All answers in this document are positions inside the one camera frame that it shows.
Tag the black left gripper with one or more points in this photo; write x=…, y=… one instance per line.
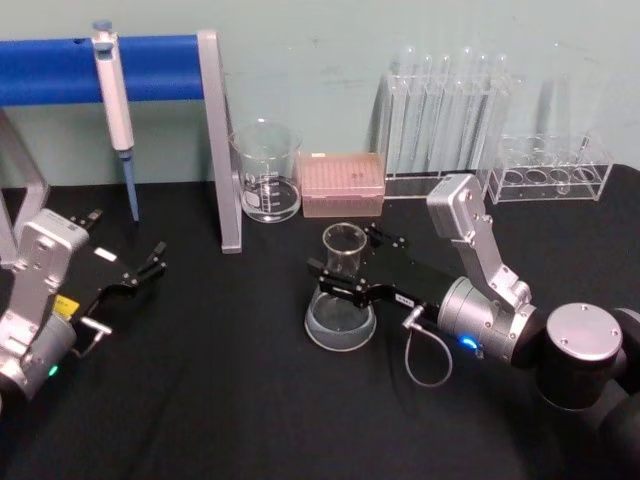
x=100, y=275

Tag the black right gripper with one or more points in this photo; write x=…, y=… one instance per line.
x=415, y=280

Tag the clear glass conical flask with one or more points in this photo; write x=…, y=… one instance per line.
x=340, y=330

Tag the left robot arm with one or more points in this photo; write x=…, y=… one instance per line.
x=45, y=240

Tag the pink pipette tip box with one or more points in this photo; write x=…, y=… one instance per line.
x=342, y=185

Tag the tall clear test tube rack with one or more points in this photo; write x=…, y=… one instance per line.
x=410, y=187

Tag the clear glass beaker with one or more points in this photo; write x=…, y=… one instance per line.
x=265, y=205

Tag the white and blue pipette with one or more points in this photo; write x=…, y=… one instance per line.
x=112, y=100

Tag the low clear wide-hole rack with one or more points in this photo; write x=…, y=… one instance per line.
x=505, y=192

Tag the blue and grey pipette stand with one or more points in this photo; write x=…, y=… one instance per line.
x=150, y=70

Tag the black table cloth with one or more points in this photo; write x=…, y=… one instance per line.
x=225, y=400

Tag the clear glass test tube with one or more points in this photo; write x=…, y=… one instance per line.
x=427, y=80
x=444, y=80
x=409, y=75
x=501, y=80
x=466, y=75
x=482, y=80

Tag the thin clear glass tube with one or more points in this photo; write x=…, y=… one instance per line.
x=575, y=162

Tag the wide clear glass tube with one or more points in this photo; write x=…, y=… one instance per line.
x=554, y=110

